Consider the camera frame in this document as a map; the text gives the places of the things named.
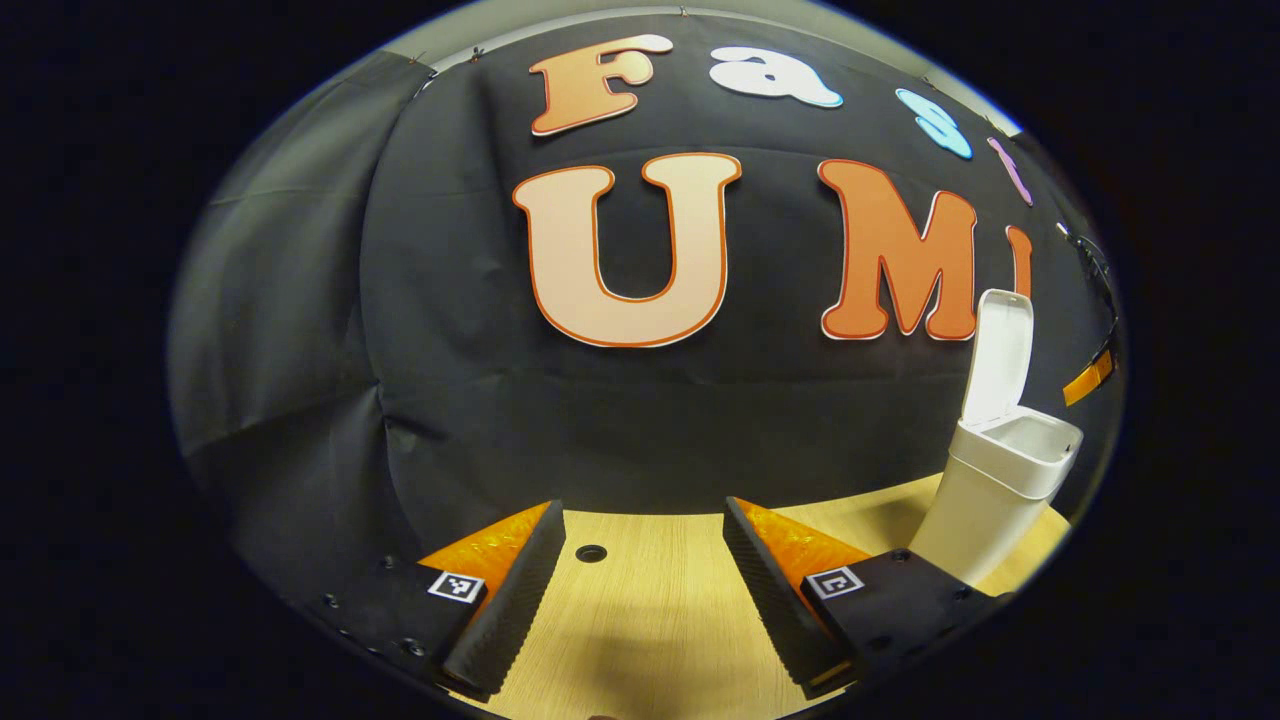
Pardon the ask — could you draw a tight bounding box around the black backdrop cloth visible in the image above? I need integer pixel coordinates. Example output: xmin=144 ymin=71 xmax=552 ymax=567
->
xmin=168 ymin=12 xmax=1126 ymax=621

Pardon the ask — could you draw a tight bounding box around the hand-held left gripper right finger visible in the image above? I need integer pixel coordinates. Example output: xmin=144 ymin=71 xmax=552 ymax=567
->
xmin=722 ymin=497 xmax=1016 ymax=699

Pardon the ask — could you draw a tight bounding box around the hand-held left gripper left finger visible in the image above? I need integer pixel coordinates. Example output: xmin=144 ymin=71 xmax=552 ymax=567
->
xmin=298 ymin=500 xmax=567 ymax=701

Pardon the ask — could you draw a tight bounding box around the wooden desktop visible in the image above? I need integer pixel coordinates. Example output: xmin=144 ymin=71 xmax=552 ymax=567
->
xmin=450 ymin=475 xmax=1071 ymax=720

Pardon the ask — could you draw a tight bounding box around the white desktop garbage bin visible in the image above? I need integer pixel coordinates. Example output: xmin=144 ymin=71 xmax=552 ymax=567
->
xmin=908 ymin=289 xmax=1084 ymax=586

